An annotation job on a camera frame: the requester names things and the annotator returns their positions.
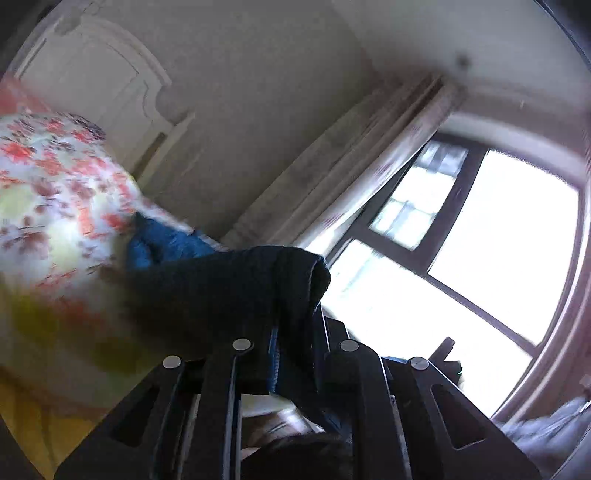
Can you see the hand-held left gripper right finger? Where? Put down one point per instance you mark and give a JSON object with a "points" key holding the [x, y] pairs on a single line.
{"points": [[341, 369]]}

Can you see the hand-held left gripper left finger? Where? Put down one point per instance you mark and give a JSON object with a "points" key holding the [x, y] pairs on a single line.
{"points": [[272, 364]]}

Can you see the floral quilt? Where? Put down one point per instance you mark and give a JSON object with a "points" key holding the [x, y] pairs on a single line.
{"points": [[60, 198]]}

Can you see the dark framed window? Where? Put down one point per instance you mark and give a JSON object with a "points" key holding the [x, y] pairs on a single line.
{"points": [[461, 221]]}

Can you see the blue quilted jacket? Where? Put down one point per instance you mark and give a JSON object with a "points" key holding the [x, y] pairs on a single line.
{"points": [[221, 286]]}

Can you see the yellow daisy bedsheet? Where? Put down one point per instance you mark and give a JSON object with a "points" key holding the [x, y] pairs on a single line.
{"points": [[27, 415]]}

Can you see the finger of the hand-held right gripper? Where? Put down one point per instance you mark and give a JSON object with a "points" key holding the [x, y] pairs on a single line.
{"points": [[444, 350]]}

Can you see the sailboat print curtain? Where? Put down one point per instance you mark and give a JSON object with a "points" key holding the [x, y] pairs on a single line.
{"points": [[323, 175]]}

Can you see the white bed headboard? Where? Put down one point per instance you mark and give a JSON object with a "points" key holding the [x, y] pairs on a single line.
{"points": [[92, 78]]}

